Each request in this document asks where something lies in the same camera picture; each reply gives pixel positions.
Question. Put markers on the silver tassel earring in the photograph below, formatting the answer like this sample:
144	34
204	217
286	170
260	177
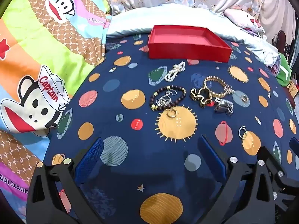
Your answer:
166	95

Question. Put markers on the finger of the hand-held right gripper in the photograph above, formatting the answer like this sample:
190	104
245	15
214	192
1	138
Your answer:
294	143
271	161

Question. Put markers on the colourful cartoon monkey blanket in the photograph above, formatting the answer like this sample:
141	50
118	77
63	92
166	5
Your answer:
46	39

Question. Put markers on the green cloth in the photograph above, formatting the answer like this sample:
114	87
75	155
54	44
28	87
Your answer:
283	74

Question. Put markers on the white pillow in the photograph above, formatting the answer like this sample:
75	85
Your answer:
140	18

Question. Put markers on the red shallow box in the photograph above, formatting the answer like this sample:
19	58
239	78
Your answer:
186	51

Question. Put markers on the pink pillow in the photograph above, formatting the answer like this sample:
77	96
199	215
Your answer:
238	16

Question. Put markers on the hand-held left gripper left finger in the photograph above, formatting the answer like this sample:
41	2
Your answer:
90	161

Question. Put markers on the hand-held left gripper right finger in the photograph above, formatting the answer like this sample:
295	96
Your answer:
211	158

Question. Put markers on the dark chair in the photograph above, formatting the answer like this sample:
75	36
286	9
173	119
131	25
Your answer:
281	39

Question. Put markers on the navy planet print blanket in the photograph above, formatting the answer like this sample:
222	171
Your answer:
140	86

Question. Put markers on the beige curtain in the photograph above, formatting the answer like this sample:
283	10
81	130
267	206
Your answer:
278	4

